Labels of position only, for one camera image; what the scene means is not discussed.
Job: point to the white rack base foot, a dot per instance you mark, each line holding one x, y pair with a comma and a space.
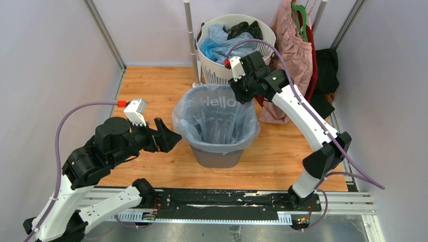
197, 73

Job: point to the light blue plastic bag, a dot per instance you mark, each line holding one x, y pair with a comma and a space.
210, 119

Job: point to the pink hanging garment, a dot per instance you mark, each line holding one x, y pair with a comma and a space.
270, 114

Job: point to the crumpled pale blue bag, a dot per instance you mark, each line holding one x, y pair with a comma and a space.
217, 34

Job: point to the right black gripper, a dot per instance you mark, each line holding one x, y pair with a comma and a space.
242, 98

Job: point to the black garment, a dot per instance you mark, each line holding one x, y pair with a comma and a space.
327, 82

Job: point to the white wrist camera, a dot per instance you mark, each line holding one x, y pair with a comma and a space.
134, 110
235, 65

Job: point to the silver clothes rack pole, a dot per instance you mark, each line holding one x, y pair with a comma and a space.
190, 31

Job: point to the green clothes hanger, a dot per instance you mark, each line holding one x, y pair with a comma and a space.
300, 18

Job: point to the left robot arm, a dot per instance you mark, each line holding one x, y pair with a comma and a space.
114, 142

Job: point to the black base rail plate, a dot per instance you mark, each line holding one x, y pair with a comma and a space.
235, 205

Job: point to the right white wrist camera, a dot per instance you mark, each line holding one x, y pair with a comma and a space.
235, 65

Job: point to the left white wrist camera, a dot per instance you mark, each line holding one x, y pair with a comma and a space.
134, 110

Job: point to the grey mesh trash bin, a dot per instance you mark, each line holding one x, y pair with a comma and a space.
217, 160

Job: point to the black plastic bag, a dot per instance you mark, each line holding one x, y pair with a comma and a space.
244, 27

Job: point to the white slotted laundry basket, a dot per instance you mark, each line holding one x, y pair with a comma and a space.
216, 73

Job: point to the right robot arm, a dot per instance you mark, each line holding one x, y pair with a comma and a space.
325, 141

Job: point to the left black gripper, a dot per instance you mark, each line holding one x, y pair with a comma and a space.
163, 138

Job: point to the bright blue plastic bag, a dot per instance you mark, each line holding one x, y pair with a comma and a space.
213, 51

